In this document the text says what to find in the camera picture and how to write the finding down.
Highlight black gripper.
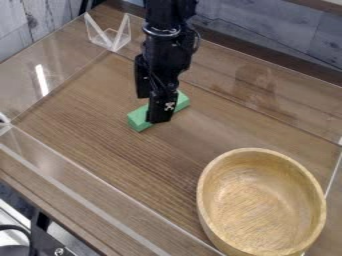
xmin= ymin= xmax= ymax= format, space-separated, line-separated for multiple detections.
xmin=135 ymin=25 xmax=201 ymax=124

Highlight green rectangular block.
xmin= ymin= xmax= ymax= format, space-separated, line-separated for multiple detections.
xmin=127 ymin=91 xmax=190 ymax=132

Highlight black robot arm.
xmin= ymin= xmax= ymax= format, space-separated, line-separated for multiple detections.
xmin=135 ymin=0 xmax=201 ymax=124

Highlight wooden bowl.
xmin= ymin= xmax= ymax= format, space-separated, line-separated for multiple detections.
xmin=197 ymin=148 xmax=328 ymax=256

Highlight clear acrylic tray walls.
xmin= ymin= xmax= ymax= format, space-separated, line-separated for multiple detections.
xmin=0 ymin=19 xmax=342 ymax=256

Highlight clear acrylic corner bracket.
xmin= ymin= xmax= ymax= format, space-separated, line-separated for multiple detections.
xmin=85 ymin=13 xmax=131 ymax=52

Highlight black table frame leg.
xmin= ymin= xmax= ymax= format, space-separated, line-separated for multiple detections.
xmin=31 ymin=210 xmax=67 ymax=256

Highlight black cable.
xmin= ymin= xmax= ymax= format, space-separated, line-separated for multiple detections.
xmin=0 ymin=223 xmax=33 ymax=242

